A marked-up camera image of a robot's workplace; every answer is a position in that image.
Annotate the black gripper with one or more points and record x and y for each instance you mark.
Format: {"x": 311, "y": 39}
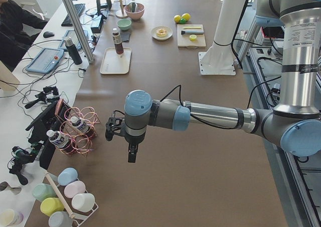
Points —
{"x": 134, "y": 139}

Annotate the white round plate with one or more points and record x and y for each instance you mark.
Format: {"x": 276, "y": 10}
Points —
{"x": 153, "y": 33}

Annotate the cream rectangular tray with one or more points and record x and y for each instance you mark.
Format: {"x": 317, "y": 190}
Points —
{"x": 115, "y": 64}

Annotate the dark tea bottle on tray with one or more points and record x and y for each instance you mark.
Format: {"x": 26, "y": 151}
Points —
{"x": 117, "y": 41}

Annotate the glazed twisted donut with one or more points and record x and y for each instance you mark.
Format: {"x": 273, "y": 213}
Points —
{"x": 162, "y": 32}

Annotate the bottle in rack upper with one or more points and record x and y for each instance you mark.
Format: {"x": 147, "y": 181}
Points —
{"x": 80, "y": 125}

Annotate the bottle in rack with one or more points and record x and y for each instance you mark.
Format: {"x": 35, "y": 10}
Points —
{"x": 80, "y": 125}
{"x": 60, "y": 140}

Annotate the pink cup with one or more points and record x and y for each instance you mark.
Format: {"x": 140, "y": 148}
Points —
{"x": 74, "y": 188}

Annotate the blue cup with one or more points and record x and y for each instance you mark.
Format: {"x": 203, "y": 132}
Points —
{"x": 67, "y": 176}

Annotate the white cup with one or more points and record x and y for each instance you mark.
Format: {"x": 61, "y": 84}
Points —
{"x": 83, "y": 202}

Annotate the bottle in rack lower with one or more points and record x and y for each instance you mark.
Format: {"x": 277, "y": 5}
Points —
{"x": 60, "y": 140}

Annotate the grey cup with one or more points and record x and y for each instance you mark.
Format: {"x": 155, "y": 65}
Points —
{"x": 60, "y": 219}

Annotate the green cup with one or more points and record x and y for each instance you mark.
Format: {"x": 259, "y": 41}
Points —
{"x": 43, "y": 191}

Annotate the yellow cup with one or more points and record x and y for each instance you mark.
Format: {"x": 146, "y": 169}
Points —
{"x": 51, "y": 205}

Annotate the grey folded cloth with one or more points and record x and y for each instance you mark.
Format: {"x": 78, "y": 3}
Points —
{"x": 125, "y": 36}

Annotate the blue teach pendant near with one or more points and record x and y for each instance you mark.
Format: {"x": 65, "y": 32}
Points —
{"x": 45, "y": 61}

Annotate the blue teach pendant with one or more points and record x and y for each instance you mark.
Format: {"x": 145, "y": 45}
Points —
{"x": 45, "y": 61}
{"x": 74, "y": 38}

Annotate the black thermos bottle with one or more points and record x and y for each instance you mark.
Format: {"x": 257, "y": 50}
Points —
{"x": 72, "y": 50}

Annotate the green ceramic bowl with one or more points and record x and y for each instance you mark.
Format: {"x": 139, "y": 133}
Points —
{"x": 124, "y": 24}

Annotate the half lemon slice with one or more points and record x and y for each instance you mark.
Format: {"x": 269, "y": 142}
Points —
{"x": 192, "y": 37}

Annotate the wooden cutting board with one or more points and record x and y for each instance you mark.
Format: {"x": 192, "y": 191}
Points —
{"x": 183, "y": 40}

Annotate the steel muddler bar tool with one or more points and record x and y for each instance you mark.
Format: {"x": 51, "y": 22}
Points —
{"x": 192, "y": 32}

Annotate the blue teach pendant far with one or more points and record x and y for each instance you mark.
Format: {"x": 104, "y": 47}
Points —
{"x": 74, "y": 38}

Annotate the pink bowl with ice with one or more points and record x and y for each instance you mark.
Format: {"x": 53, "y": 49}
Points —
{"x": 135, "y": 13}

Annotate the wooden mug tree stand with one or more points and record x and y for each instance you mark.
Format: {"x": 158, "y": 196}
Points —
{"x": 121, "y": 14}

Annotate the paper cup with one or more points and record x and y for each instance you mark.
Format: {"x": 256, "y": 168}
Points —
{"x": 11, "y": 217}

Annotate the yellow plastic knife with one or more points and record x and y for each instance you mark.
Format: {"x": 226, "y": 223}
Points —
{"x": 192, "y": 27}

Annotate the yellow lemon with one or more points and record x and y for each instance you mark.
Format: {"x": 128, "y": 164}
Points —
{"x": 186, "y": 16}
{"x": 177, "y": 18}

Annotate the black computer mouse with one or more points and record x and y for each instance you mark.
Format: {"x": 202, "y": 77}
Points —
{"x": 48, "y": 34}

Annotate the steel ice scoop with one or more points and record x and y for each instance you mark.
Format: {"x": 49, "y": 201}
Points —
{"x": 133, "y": 6}

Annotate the seated person in black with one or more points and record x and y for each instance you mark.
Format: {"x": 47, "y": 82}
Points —
{"x": 15, "y": 42}

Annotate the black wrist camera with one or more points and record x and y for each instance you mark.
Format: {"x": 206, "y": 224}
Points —
{"x": 114, "y": 126}

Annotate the copper wire bottle rack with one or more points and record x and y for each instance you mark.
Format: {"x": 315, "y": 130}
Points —
{"x": 81, "y": 141}

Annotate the white wire cup rack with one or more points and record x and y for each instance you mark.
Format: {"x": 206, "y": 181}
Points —
{"x": 78, "y": 217}

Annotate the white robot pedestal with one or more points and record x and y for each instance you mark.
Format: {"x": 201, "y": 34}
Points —
{"x": 219, "y": 58}

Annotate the aluminium frame post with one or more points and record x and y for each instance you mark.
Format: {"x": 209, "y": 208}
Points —
{"x": 71, "y": 11}

